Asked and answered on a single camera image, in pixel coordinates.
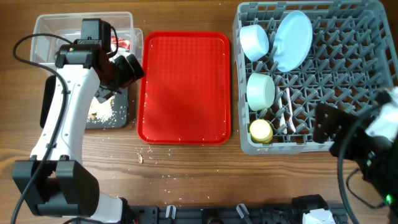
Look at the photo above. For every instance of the green bowl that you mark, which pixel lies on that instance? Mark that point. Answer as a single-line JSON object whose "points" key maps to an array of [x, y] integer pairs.
{"points": [[260, 91]]}

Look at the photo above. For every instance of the rice and food leftovers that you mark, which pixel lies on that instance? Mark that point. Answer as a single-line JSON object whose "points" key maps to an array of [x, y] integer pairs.
{"points": [[104, 112]]}

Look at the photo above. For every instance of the grey dishwasher rack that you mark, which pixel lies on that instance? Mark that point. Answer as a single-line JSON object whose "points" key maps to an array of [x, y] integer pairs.
{"points": [[352, 56]]}

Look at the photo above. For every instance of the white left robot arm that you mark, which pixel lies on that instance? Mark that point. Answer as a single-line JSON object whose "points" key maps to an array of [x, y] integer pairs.
{"points": [[53, 181]]}

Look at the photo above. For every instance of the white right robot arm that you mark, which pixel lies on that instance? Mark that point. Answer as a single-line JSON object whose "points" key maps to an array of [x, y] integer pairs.
{"points": [[376, 156]]}

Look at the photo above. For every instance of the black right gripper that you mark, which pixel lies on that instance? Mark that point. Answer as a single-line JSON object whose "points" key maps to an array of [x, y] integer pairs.
{"points": [[333, 117]]}

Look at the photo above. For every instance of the black food waste tray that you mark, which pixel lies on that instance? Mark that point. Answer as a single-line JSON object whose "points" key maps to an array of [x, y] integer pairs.
{"points": [[103, 95]]}

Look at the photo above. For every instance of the light blue plate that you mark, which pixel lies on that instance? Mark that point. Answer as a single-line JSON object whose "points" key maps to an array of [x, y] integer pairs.
{"points": [[293, 40]]}

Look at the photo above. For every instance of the red serving tray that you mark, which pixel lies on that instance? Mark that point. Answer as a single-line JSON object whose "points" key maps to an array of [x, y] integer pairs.
{"points": [[185, 94]]}

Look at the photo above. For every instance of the yellow cup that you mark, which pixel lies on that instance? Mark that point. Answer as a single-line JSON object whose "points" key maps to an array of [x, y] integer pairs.
{"points": [[261, 131]]}

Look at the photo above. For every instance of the white plastic fork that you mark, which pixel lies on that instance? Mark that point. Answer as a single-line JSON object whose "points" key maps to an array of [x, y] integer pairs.
{"points": [[291, 123]]}

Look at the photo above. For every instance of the food scrap on table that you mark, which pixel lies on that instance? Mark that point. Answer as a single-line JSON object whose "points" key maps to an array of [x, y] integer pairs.
{"points": [[140, 159]]}

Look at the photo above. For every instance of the red snack wrapper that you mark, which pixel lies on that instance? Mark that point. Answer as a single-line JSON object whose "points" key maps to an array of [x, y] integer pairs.
{"points": [[122, 43]]}

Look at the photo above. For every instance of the white plastic spoon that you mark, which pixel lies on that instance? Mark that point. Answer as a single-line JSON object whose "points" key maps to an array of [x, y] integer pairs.
{"points": [[282, 121]]}

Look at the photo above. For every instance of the clear plastic waste bin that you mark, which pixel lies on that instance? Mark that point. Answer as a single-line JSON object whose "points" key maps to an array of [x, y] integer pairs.
{"points": [[68, 26]]}

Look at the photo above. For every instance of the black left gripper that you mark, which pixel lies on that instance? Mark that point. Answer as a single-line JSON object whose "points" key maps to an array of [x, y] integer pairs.
{"points": [[129, 75]]}

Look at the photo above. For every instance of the light blue bowl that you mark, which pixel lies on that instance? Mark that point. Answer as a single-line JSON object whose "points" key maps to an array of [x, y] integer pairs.
{"points": [[254, 42]]}

